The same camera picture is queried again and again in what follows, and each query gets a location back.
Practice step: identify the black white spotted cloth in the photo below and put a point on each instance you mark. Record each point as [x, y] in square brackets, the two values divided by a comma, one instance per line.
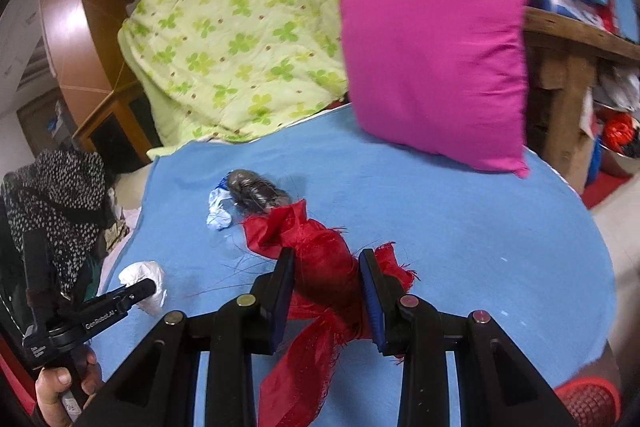
[65, 197]

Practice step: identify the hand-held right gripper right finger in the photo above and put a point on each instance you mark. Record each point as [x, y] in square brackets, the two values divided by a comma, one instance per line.
[372, 302]

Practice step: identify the red floor mat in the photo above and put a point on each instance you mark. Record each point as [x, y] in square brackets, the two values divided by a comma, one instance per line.
[602, 189]

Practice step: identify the wooden cabinet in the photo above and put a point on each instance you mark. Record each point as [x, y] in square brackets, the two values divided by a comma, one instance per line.
[70, 7]

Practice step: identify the pink pillow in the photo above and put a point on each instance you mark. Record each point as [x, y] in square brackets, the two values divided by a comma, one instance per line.
[435, 57]

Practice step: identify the red cloth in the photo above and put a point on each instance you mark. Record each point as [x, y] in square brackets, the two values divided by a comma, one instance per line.
[325, 257]

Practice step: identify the green floral blanket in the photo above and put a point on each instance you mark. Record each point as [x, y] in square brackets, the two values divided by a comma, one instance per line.
[240, 32]

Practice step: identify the blue white wrapper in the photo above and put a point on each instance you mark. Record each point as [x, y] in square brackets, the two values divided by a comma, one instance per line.
[219, 212]

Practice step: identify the metal bowl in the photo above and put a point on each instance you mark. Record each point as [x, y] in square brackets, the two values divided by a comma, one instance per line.
[617, 164]

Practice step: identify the red mesh basket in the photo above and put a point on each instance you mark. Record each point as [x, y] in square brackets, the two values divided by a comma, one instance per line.
[590, 402]

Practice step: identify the blue blanket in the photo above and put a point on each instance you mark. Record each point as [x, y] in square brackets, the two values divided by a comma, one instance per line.
[450, 227]

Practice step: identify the grey plastic bag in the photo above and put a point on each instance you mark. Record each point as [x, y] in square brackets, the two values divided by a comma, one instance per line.
[255, 192]

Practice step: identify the white plastic bag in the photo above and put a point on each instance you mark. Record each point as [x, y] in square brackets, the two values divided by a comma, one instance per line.
[620, 87]

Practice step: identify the person's left hand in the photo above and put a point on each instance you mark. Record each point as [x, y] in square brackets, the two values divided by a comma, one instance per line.
[52, 397]

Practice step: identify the rough wooden table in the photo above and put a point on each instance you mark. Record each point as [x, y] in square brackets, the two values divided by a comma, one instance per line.
[555, 72]

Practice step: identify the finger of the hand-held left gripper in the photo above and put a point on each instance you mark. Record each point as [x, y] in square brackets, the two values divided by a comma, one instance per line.
[137, 293]

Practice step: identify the white tissue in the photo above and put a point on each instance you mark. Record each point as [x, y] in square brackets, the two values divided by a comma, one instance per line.
[142, 274]

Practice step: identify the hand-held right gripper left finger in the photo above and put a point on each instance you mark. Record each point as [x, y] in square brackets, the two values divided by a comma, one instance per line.
[282, 297]

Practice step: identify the red bag in bowl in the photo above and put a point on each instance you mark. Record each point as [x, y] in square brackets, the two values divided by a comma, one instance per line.
[617, 132]

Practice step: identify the cream bed sheet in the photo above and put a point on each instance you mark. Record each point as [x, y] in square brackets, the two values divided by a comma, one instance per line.
[132, 192]

